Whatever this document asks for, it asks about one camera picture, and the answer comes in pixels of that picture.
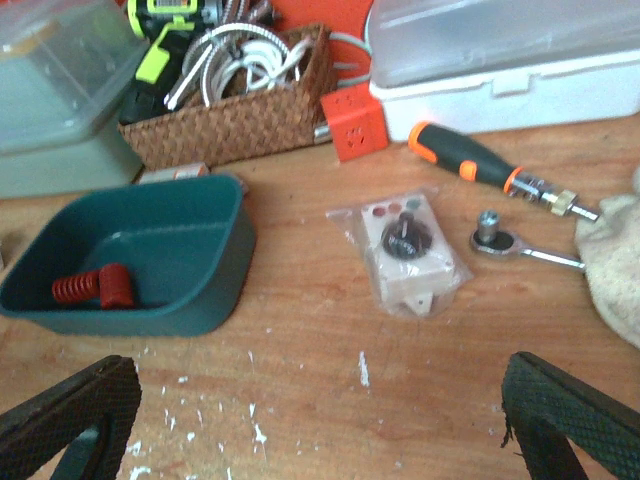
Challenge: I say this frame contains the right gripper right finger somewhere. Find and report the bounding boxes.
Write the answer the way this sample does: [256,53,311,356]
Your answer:
[501,351,639,479]

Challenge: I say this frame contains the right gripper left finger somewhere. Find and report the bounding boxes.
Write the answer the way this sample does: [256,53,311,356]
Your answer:
[1,355,142,479]

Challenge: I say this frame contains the white knit work glove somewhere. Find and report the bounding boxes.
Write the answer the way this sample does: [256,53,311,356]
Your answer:
[574,172,640,347]

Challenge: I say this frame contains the bagged white switch box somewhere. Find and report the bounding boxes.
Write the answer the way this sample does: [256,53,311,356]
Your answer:
[326,187,472,318]

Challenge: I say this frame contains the red spring small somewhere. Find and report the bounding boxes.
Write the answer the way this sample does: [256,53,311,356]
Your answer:
[51,270,100,305]

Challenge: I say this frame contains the silver ratchet wrench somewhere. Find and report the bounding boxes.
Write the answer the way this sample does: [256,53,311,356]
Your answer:
[469,210,586,273]

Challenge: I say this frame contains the teal plastic tray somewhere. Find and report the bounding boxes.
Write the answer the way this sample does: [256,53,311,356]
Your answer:
[1,174,256,337]

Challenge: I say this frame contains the orange black screwdriver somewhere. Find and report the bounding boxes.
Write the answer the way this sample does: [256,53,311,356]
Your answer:
[408,122,600,222]

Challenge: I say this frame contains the wicker basket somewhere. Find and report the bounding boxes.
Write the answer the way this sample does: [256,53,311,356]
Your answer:
[118,23,336,170]

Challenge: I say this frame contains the red power cube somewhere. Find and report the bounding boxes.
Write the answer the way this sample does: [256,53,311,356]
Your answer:
[314,83,390,162]

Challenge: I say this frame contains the grey plastic storage box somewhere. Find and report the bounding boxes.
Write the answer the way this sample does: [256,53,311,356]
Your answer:
[1,1,146,199]

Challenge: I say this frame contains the white plastic toolbox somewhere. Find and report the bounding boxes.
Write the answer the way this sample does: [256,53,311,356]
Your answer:
[366,1,639,142]

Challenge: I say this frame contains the green cordless drill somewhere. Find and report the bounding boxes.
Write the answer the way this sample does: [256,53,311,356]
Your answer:
[119,0,224,126]

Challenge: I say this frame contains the white coiled cables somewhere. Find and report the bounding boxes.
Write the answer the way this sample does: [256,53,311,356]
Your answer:
[164,22,316,111]

